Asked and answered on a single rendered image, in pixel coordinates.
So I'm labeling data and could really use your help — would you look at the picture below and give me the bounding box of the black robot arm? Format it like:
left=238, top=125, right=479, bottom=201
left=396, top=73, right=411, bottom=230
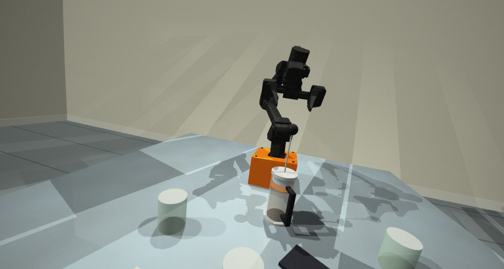
left=259, top=46, right=310, bottom=159

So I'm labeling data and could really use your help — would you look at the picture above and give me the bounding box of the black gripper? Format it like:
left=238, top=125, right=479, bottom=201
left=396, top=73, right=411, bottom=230
left=261, top=78, right=326, bottom=112

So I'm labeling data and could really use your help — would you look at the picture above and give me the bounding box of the glass french press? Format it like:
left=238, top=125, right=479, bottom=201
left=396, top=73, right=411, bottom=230
left=263, top=124, right=298, bottom=227

